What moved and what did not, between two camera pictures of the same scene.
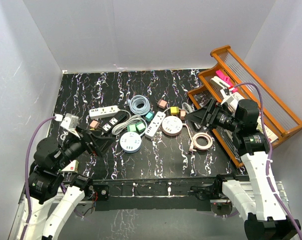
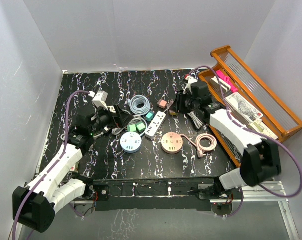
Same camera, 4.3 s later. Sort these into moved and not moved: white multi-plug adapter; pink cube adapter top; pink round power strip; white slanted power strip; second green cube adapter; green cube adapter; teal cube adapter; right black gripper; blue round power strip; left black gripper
Moved: white multi-plug adapter; left black gripper; pink round power strip; right black gripper
Not moved: blue round power strip; pink cube adapter top; teal cube adapter; green cube adapter; white slanted power strip; second green cube adapter
